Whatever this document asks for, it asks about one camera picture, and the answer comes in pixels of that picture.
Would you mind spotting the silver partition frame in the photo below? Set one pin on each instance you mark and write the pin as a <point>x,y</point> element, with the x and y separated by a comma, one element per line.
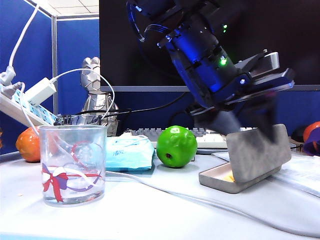
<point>54,62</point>

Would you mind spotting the green apple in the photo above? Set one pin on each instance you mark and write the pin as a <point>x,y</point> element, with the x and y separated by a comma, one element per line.
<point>177,147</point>

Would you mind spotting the blue white tissue pack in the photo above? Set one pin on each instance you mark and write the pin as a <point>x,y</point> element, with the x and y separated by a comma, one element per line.
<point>128,155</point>

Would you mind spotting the clear glass ribbon-print cup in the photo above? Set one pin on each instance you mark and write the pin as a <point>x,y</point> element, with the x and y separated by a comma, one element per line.
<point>73,155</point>

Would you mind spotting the orange patterned object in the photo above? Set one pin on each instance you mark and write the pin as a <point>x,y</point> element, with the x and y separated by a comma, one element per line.
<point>1,137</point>

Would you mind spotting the grey white mechanical keyboard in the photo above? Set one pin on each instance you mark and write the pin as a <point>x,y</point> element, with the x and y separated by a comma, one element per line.
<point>150,131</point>

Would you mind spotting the white charger adapter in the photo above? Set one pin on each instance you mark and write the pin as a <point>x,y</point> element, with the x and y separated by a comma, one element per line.
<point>40,91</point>

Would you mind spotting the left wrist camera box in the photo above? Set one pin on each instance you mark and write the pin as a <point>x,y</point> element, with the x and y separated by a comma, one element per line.
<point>267,61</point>

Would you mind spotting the orange mandarin fruit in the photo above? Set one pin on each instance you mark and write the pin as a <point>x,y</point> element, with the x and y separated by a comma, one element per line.
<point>312,130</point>
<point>28,146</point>

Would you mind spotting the grey plug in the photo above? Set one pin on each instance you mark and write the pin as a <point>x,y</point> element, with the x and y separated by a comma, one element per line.
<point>11,90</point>

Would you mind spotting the purple cloth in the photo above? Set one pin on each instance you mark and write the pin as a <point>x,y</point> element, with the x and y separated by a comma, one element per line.
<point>310,150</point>

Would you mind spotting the yellow lens cloth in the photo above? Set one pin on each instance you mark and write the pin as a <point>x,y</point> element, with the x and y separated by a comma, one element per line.
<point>230,178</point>

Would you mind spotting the silver robot bust figurine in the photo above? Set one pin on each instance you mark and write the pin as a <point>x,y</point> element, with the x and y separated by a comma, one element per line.
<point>91,72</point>

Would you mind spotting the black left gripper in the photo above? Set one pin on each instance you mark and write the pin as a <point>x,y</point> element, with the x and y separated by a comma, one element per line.
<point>207,75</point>

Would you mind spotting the white power strip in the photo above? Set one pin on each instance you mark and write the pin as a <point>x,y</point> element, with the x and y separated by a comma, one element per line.
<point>12,107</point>

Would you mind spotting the black electronic device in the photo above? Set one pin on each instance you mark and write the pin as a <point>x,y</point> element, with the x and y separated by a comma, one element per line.
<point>65,120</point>

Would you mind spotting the grey felt glasses case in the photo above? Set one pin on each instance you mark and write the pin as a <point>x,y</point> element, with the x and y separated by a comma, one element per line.
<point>257,160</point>

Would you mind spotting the black computer mouse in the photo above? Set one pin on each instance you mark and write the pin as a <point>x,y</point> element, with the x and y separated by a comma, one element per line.
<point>298,135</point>

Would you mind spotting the grey monitor stand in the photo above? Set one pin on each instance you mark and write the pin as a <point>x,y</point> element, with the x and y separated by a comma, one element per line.
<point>198,123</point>

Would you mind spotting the black AOC computer monitor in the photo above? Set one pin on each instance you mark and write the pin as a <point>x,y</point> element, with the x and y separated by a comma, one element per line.
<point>120,37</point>

